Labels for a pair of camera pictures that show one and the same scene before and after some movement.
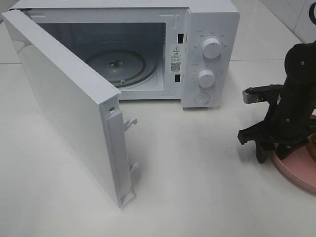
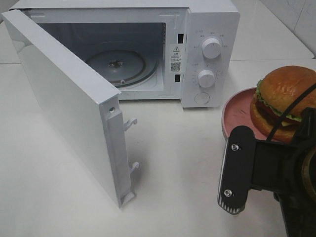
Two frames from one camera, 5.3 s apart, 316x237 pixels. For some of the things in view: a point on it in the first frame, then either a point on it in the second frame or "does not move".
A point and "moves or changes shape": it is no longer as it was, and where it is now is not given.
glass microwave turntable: x=122 y=67 does not move
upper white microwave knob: x=211 y=48 does not move
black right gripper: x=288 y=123 -> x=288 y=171
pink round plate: x=300 y=167 moves or changes shape
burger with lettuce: x=311 y=139 moves or changes shape
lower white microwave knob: x=206 y=78 does not move
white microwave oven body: x=188 y=50 does not move
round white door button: x=201 y=98 does not move
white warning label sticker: x=176 y=59 does not move
